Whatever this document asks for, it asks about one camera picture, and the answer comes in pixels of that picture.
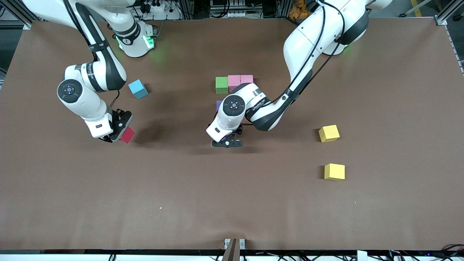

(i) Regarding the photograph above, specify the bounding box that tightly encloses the orange snack bag pile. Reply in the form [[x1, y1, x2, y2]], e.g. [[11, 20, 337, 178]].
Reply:
[[289, 0, 312, 19]]

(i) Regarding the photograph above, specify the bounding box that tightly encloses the red foam block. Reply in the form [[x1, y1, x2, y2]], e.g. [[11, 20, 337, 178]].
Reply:
[[120, 126, 136, 145]]

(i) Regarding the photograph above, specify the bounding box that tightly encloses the blue foam block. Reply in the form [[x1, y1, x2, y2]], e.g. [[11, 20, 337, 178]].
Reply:
[[128, 79, 149, 100]]

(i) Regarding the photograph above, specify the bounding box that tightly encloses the green foam block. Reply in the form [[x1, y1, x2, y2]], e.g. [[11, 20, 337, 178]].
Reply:
[[215, 76, 229, 95]]

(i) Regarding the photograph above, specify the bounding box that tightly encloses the white power strip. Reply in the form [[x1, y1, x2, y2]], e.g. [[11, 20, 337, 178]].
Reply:
[[140, 0, 182, 21]]

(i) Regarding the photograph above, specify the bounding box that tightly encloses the yellow foam block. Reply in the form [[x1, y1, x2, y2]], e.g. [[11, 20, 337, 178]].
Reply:
[[318, 124, 340, 143], [324, 163, 345, 181]]

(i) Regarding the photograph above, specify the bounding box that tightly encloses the small metal bracket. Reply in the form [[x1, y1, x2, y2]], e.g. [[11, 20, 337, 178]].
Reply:
[[224, 238, 246, 250]]

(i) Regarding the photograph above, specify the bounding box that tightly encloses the aluminium frame profile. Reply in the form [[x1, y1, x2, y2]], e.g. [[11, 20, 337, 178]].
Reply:
[[7, 0, 33, 30], [433, 0, 464, 26]]

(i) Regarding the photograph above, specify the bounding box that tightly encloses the white ribbed device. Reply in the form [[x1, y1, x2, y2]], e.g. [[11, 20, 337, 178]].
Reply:
[[210, 0, 248, 18]]

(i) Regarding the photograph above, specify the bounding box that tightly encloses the grey metal rod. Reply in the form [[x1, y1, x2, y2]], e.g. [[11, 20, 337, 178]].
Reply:
[[399, 0, 435, 18]]

